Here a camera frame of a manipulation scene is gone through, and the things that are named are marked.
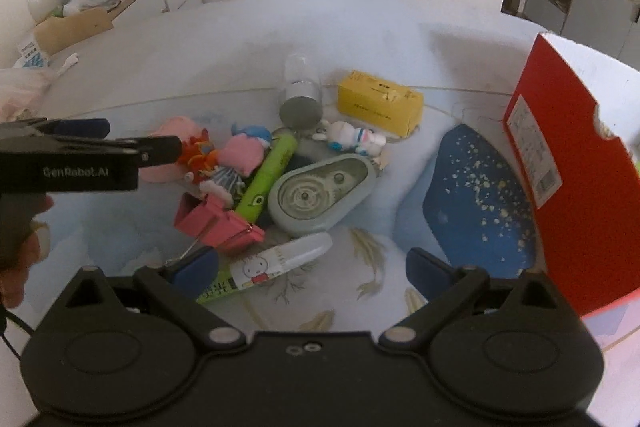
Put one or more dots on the person's left hand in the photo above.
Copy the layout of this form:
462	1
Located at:
20	267

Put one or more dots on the white cardboard box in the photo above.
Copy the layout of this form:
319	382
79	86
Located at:
575	142

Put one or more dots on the pink plush toy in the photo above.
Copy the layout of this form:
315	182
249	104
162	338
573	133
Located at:
175	127

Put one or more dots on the grey green correction tape dispenser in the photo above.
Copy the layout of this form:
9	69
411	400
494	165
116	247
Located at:
315	197

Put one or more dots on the white tube with cartoon print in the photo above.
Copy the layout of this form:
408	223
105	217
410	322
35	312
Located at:
280	259

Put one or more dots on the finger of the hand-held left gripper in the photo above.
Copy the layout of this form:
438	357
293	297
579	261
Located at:
160	150
80	127

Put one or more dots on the white bunny toy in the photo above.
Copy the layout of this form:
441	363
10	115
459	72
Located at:
350	134

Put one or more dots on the clear plastic bag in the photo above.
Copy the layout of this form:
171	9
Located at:
92	1

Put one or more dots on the pink white plastic bag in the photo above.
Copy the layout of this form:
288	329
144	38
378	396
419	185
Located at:
20	92

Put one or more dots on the pink doll with blue hat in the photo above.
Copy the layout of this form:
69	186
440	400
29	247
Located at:
242	154

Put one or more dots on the orange toy figure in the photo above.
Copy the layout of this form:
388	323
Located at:
200	157

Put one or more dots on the yellow carton box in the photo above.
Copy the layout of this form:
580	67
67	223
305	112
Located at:
375	99

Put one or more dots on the blue white packet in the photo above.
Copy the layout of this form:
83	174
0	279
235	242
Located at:
30	52

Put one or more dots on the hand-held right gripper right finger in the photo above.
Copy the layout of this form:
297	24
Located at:
425	271

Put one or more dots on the green tube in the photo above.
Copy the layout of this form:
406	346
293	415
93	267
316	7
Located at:
267	177

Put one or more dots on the green packet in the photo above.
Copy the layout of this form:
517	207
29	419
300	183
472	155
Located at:
220	288

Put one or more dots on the brown cardboard box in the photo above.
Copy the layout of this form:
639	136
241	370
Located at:
70	29

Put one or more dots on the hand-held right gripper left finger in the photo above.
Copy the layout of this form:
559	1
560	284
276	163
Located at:
195	271

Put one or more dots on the pink binder clip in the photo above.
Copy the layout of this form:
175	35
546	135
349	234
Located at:
222	227

